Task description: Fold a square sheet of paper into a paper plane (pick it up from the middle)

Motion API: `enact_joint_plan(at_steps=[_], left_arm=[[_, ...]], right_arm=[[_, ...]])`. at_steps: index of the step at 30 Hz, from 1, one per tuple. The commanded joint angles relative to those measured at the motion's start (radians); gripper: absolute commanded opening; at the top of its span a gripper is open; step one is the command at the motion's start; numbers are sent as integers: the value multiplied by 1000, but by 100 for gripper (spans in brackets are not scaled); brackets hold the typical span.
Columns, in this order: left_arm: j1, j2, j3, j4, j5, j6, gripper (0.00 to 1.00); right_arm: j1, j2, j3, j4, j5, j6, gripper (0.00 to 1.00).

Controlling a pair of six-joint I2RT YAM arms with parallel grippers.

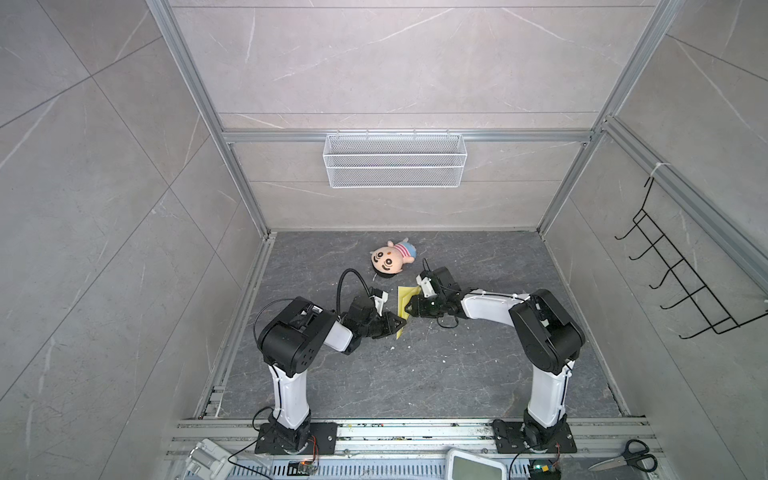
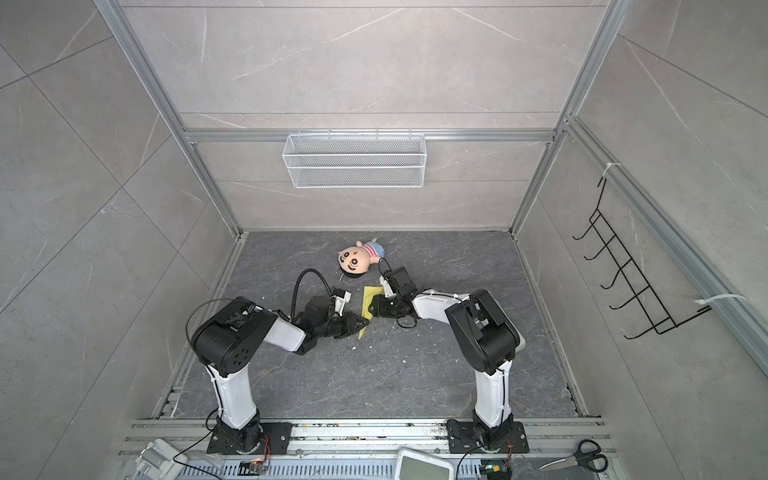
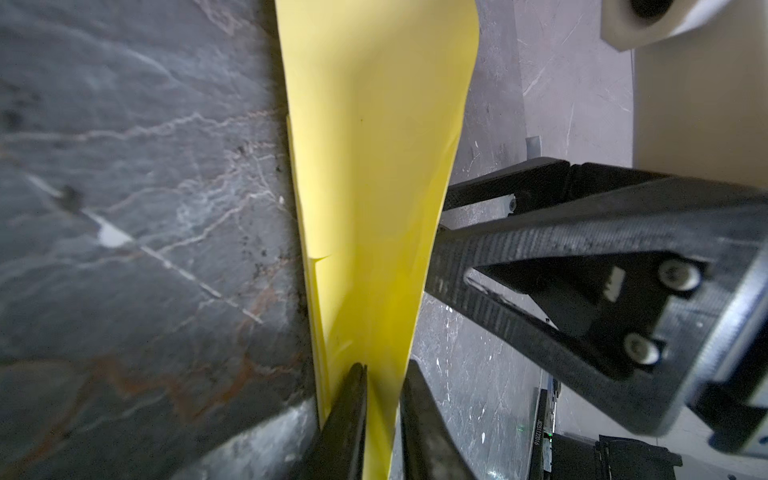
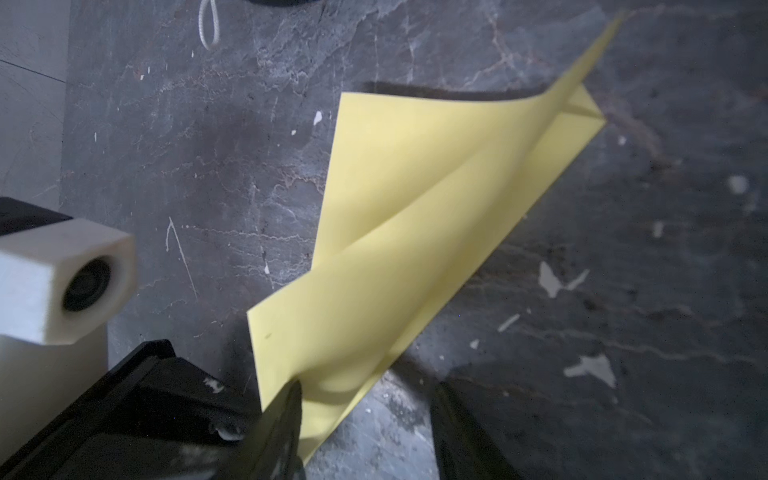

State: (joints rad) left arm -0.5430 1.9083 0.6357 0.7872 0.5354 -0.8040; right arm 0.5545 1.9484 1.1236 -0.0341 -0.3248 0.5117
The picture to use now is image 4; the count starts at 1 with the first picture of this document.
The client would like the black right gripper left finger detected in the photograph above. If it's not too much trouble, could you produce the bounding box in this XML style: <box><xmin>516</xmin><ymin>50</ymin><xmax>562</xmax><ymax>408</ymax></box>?
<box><xmin>215</xmin><ymin>380</ymin><xmax>302</xmax><ymax>480</ymax></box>

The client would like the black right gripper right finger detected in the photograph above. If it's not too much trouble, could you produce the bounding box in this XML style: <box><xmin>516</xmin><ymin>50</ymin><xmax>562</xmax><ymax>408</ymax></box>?
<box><xmin>430</xmin><ymin>382</ymin><xmax>522</xmax><ymax>480</ymax></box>

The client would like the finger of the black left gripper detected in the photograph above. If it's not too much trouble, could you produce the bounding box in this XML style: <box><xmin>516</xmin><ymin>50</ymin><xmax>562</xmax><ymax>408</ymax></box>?
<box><xmin>1</xmin><ymin>340</ymin><xmax>260</xmax><ymax>479</ymax></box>

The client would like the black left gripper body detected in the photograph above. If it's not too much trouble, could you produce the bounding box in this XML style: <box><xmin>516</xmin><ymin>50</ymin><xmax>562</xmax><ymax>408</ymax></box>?
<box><xmin>0</xmin><ymin>197</ymin><xmax>72</xmax><ymax>236</ymax></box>

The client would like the yellow square paper sheet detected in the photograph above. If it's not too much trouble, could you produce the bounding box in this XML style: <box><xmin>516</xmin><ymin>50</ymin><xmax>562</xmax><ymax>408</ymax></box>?
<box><xmin>247</xmin><ymin>21</ymin><xmax>619</xmax><ymax>461</ymax></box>

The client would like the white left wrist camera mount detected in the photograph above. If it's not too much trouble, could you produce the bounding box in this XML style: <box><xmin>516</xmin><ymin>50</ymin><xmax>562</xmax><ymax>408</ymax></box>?
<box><xmin>1</xmin><ymin>219</ymin><xmax>138</xmax><ymax>460</ymax></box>

